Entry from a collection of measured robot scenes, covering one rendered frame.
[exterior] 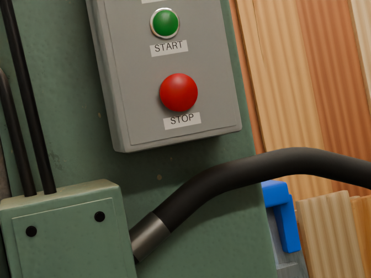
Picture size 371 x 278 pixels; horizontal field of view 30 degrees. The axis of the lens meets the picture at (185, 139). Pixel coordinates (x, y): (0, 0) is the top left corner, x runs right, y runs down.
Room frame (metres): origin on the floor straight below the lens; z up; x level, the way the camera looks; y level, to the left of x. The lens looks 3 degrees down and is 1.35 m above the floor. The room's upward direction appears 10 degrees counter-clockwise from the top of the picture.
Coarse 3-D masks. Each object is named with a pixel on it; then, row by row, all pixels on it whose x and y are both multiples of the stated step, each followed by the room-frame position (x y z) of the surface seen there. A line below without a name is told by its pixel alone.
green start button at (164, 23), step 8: (152, 16) 0.54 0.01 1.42; (160, 16) 0.54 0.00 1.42; (168, 16) 0.54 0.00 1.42; (176, 16) 0.55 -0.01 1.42; (152, 24) 0.54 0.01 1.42; (160, 24) 0.54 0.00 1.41; (168, 24) 0.54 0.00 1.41; (176, 24) 0.54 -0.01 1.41; (152, 32) 0.54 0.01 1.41; (160, 32) 0.54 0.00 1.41; (168, 32) 0.54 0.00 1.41; (176, 32) 0.55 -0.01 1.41
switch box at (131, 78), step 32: (96, 0) 0.54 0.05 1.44; (128, 0) 0.54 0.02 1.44; (192, 0) 0.55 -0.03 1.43; (96, 32) 0.56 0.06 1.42; (128, 32) 0.54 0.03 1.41; (192, 32) 0.55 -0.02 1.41; (224, 32) 0.56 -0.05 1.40; (128, 64) 0.54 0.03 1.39; (160, 64) 0.54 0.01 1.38; (192, 64) 0.55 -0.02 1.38; (224, 64) 0.56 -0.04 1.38; (128, 96) 0.54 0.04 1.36; (224, 96) 0.56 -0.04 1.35; (128, 128) 0.54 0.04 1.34; (160, 128) 0.54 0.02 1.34; (192, 128) 0.55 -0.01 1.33; (224, 128) 0.56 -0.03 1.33
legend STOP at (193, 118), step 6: (186, 114) 0.55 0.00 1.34; (192, 114) 0.55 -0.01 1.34; (198, 114) 0.55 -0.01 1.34; (168, 120) 0.54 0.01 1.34; (174, 120) 0.55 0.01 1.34; (180, 120) 0.55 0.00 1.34; (186, 120) 0.55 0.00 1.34; (192, 120) 0.55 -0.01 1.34; (198, 120) 0.55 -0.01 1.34; (168, 126) 0.54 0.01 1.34; (174, 126) 0.55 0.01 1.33; (180, 126) 0.55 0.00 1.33
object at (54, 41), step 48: (48, 0) 0.59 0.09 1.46; (0, 48) 0.58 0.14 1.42; (48, 48) 0.59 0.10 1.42; (48, 96) 0.58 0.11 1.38; (96, 96) 0.59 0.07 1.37; (240, 96) 0.62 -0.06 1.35; (48, 144) 0.58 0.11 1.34; (96, 144) 0.59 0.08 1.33; (192, 144) 0.61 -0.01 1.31; (240, 144) 0.62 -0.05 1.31; (144, 192) 0.60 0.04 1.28; (240, 192) 0.62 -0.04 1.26; (192, 240) 0.61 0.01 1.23; (240, 240) 0.62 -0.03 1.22
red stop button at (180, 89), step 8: (168, 80) 0.54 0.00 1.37; (176, 80) 0.54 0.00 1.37; (184, 80) 0.54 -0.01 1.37; (192, 80) 0.54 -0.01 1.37; (160, 88) 0.54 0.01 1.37; (168, 88) 0.54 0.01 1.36; (176, 88) 0.54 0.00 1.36; (184, 88) 0.54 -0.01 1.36; (192, 88) 0.54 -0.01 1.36; (160, 96) 0.54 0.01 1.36; (168, 96) 0.54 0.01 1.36; (176, 96) 0.54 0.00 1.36; (184, 96) 0.54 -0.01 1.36; (192, 96) 0.54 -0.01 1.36; (168, 104) 0.54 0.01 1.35; (176, 104) 0.54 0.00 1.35; (184, 104) 0.54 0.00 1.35; (192, 104) 0.54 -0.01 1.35
